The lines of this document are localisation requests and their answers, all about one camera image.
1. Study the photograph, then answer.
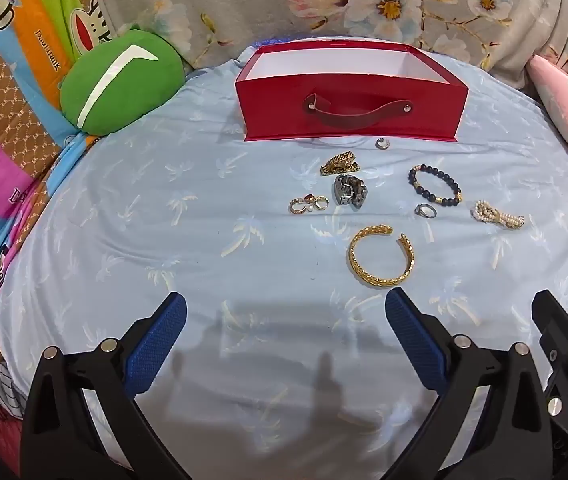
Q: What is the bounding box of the grey floral blanket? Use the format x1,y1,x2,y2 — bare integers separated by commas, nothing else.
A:
81,0,568,91

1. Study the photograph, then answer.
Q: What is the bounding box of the gold chain watch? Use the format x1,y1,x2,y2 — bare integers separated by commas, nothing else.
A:
320,152,360,177

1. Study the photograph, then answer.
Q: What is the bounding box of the red box with strap handle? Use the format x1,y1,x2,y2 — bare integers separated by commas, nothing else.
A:
235,43,469,144

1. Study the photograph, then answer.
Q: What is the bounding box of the pink white pillow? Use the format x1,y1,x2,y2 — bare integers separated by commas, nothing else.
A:
528,54,568,153

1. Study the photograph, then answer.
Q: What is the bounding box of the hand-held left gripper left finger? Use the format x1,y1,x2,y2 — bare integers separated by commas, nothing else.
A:
20,291,188,480

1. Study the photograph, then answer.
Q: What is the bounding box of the gold bangle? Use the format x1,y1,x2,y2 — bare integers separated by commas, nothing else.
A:
347,225,415,289

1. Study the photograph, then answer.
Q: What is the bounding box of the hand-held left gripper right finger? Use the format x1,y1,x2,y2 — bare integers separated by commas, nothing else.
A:
385,287,568,480

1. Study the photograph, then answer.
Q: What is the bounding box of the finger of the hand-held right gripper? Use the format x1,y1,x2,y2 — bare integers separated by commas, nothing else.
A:
531,289,568,461

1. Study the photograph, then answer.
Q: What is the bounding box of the green round cushion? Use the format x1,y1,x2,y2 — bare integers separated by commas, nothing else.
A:
59,29,185,136

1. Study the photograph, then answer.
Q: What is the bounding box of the silver metal watch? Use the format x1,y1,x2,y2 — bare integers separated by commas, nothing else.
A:
333,174,371,208

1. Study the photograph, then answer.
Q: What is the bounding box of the colourful cartoon printed blanket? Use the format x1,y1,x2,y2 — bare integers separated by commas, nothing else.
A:
0,0,137,461

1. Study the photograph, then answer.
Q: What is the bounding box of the pearl bracelet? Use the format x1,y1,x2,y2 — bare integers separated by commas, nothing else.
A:
473,200,526,230

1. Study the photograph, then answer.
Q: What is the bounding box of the black bead bracelet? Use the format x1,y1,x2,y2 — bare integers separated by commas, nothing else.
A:
408,163,464,207

